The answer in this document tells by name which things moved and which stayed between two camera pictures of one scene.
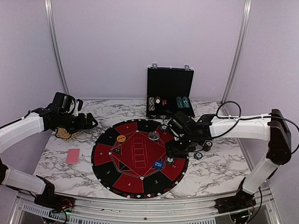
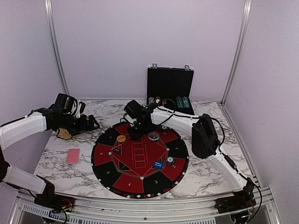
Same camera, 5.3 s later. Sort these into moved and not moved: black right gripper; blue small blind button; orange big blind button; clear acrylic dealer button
Moved: black right gripper
Not moved: clear acrylic dealer button; blue small blind button; orange big blind button
